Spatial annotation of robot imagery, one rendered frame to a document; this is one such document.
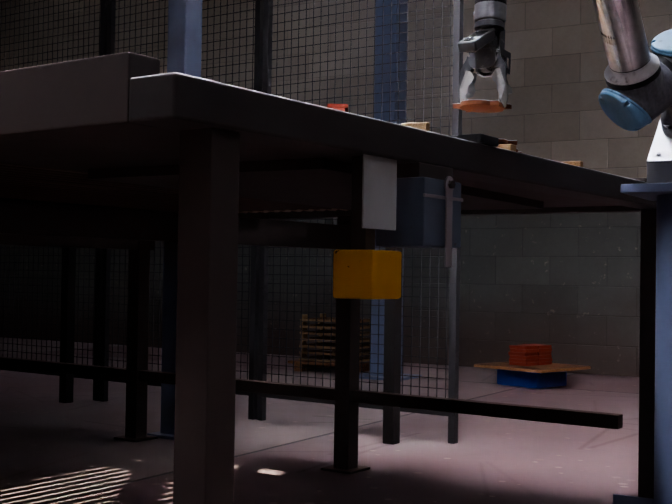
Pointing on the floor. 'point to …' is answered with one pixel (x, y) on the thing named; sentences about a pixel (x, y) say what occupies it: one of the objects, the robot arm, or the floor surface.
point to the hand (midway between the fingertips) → (482, 105)
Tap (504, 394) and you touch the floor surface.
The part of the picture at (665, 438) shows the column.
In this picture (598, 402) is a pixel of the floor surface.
